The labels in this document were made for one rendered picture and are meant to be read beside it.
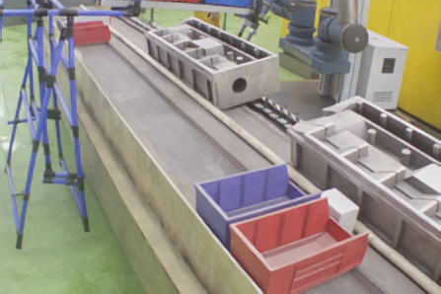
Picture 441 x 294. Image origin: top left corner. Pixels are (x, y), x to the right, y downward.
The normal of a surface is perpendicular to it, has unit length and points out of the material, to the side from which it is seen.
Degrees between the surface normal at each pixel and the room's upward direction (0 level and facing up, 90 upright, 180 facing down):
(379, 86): 90
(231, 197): 88
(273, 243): 88
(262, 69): 90
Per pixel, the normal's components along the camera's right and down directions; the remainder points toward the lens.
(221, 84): 0.47, 0.42
